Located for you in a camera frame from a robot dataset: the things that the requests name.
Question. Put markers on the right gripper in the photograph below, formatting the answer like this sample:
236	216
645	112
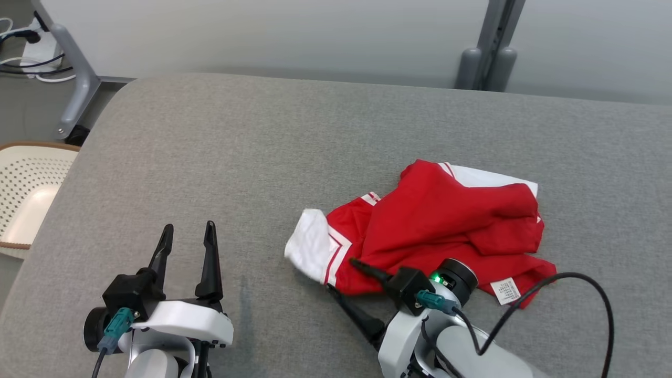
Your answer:
399	346

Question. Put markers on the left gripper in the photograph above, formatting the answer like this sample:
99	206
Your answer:
184	320

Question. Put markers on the red shirt with white sleeves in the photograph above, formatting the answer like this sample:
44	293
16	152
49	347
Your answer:
446	220

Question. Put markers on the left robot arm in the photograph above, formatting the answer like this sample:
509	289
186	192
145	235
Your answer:
152	365

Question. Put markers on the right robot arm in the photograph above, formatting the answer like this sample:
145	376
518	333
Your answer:
499	365

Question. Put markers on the cream perforated laundry basket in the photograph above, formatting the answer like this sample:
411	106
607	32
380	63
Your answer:
31	189

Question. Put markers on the white power strip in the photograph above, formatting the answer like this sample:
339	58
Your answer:
42	52

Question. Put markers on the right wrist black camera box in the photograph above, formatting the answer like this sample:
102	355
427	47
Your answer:
409	286

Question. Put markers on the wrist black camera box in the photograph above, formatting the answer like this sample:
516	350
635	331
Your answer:
131	294
409	286

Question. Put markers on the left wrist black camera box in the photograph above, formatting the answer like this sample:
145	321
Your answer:
131	294

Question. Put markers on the right teal camera connector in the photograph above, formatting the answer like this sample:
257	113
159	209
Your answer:
433	300

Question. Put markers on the teal camera connector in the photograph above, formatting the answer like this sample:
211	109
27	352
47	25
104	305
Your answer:
433	300
118	325

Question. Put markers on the left teal camera connector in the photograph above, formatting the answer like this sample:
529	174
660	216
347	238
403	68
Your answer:
118	325

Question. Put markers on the grey metal frame stand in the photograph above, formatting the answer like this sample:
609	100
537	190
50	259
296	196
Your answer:
79	79

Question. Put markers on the grey partition post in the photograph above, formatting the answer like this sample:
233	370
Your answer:
491	31

